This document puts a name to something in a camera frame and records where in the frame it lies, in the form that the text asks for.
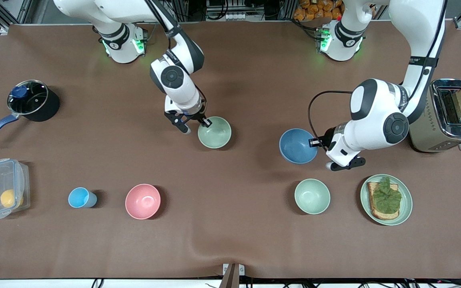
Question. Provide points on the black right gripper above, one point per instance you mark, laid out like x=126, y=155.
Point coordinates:
x=196, y=116

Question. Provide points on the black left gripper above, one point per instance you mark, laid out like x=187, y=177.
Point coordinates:
x=325, y=141

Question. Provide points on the pale green bowl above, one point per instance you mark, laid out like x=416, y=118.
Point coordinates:
x=216, y=134
x=312, y=196

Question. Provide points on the blue bowl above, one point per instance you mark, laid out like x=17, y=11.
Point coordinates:
x=294, y=148

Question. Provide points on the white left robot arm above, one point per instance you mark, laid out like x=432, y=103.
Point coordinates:
x=374, y=116

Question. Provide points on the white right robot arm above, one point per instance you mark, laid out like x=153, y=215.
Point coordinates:
x=182, y=90

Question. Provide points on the pink bowl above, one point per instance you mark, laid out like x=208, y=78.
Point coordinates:
x=143, y=202

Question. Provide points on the green lettuce leaf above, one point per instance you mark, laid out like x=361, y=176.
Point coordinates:
x=386, y=198

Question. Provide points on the toast slice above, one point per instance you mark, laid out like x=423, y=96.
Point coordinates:
x=374, y=212

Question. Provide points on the pale green plate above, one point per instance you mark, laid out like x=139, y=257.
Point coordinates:
x=407, y=204

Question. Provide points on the white power strip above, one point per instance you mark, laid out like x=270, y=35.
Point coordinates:
x=232, y=16

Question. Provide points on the silver toaster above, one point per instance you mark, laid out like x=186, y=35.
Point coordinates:
x=426, y=134

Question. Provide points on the bag of orange buns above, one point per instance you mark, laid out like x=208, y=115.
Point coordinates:
x=314, y=10

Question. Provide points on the light blue cup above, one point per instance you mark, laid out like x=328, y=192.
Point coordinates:
x=79, y=197

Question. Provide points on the glass lid with blue knob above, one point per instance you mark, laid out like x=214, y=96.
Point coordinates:
x=19, y=92

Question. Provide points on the yellow lemon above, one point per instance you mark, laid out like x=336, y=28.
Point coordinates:
x=8, y=198

